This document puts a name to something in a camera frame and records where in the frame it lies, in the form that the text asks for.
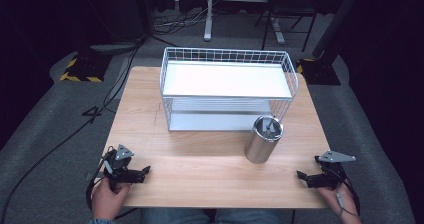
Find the yellow black striped stand base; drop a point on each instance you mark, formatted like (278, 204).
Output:
(85, 69)
(318, 72)

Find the person's jeans legs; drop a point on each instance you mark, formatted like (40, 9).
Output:
(213, 216)

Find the black slanted stand pole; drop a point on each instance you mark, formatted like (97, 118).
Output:
(336, 20)

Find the person's right hand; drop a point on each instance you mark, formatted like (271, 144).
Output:
(341, 202)

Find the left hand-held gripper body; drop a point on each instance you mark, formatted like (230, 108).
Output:
(121, 164)

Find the shiny metal cylinder cup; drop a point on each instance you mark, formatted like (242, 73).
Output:
(263, 144)

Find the person's left hand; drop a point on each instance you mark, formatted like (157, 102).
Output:
(108, 200)

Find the black chair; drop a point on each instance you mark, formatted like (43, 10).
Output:
(290, 7)

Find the person's denim sleeve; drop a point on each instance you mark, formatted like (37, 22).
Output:
(100, 221)

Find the light wooden table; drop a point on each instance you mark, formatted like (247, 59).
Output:
(200, 170)

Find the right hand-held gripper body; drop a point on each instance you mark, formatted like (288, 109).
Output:
(330, 170)

